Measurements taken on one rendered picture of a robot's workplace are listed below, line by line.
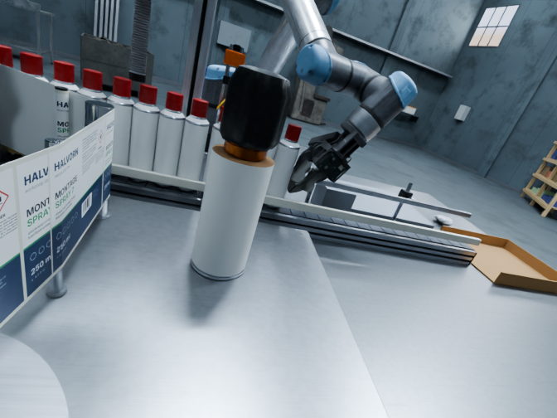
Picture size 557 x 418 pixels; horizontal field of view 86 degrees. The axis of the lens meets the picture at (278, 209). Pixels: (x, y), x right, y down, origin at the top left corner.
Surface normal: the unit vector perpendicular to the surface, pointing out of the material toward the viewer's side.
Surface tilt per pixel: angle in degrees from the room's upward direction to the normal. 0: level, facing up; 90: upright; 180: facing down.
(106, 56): 90
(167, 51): 90
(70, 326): 0
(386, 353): 0
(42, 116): 90
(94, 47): 90
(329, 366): 0
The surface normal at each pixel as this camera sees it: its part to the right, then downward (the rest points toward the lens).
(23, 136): -0.33, 0.30
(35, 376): 0.27, -0.88
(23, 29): 0.28, 0.47
